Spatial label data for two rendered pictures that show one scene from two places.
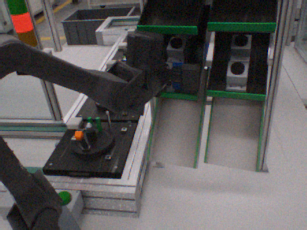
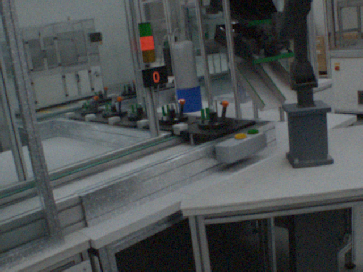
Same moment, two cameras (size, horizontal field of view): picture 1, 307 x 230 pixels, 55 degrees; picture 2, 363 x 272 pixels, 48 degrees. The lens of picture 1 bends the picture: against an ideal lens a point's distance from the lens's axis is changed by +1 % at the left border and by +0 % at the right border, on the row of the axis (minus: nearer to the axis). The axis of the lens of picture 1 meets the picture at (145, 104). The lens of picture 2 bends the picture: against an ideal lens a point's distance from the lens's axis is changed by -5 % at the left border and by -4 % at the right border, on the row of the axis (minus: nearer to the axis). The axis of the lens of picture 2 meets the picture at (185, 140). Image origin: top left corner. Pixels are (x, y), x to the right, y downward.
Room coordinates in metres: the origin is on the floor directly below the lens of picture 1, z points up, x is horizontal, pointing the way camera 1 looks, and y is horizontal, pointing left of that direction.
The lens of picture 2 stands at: (-0.18, 1.62, 1.36)
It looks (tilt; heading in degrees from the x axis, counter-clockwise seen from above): 14 degrees down; 307
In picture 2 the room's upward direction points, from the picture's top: 8 degrees counter-clockwise
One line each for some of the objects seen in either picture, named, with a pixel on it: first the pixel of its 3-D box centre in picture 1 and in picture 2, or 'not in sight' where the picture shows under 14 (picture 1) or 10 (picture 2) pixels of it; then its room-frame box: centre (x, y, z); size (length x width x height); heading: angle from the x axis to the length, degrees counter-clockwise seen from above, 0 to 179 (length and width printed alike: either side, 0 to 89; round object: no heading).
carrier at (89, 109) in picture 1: (111, 92); (172, 111); (1.00, 0.12, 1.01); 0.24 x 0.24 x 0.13; 77
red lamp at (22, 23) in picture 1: (22, 22); (147, 43); (0.91, 0.34, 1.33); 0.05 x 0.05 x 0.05
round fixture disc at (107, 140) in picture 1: (92, 141); (214, 123); (0.75, 0.18, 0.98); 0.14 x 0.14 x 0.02
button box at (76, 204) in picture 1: (41, 205); (241, 145); (0.56, 0.31, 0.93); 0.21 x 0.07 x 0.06; 77
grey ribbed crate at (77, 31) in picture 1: (101, 25); not in sight; (2.89, 0.34, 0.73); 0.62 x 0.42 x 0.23; 77
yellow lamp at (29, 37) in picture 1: (27, 37); (148, 56); (0.91, 0.34, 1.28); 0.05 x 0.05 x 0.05
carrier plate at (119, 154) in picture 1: (93, 146); (214, 127); (0.75, 0.18, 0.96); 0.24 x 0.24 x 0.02; 77
